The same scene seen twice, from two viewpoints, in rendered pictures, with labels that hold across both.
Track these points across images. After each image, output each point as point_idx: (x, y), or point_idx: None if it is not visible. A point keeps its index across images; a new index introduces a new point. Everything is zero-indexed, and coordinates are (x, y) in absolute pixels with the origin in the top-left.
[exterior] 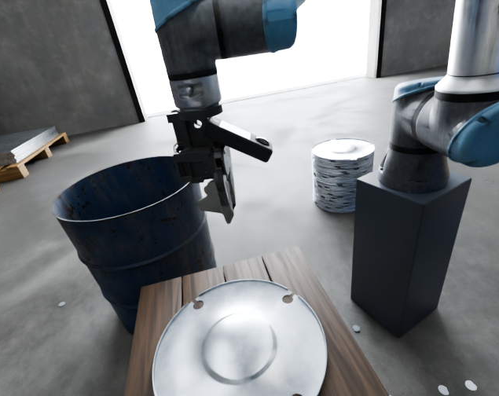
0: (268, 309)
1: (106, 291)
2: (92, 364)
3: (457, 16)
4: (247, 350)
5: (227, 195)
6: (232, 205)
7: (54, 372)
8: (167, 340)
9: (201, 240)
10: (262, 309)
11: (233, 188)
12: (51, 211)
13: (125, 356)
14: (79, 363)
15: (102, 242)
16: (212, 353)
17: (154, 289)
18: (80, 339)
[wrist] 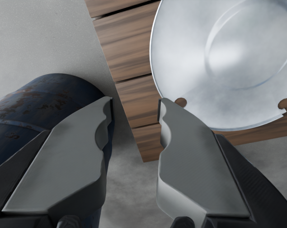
0: (209, 8)
1: None
2: (134, 150)
3: None
4: (265, 38)
5: (240, 164)
6: (113, 105)
7: (138, 167)
8: (218, 123)
9: (33, 113)
10: (206, 18)
11: (78, 126)
12: None
13: (129, 133)
14: (133, 157)
15: (97, 222)
16: (252, 78)
17: (148, 150)
18: (116, 164)
